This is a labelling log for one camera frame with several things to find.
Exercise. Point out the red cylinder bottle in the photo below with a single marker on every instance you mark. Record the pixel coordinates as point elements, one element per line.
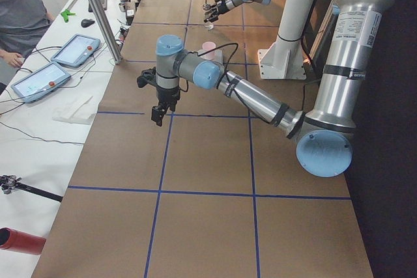
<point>22,242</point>

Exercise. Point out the lower blue teach pendant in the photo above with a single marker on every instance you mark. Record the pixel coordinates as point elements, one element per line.
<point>41,82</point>

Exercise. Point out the upper blue teach pendant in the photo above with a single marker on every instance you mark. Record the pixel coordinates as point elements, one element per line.
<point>76,51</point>

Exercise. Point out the white pillar with base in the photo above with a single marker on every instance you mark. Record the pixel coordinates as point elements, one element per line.
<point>283,59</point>

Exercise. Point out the black computer mouse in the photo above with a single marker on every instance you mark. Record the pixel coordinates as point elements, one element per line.
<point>85,23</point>

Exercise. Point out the clear glass sauce bottle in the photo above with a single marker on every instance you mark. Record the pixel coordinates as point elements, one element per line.
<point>207,14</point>

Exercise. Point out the person in grey shirt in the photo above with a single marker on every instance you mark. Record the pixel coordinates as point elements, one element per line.
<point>23,24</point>

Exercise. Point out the green clamp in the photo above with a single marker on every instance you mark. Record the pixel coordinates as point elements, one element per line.
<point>65,14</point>

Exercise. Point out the silver digital kitchen scale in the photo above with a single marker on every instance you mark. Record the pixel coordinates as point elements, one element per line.
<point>217,62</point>

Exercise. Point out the aluminium frame post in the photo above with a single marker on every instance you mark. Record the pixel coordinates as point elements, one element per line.
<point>106,31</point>

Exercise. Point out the blue teach pendant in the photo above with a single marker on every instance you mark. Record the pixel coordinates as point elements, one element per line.
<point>41,82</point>
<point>76,51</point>

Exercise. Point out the pink plastic cup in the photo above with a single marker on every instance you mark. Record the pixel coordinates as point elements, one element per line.
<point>209,50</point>

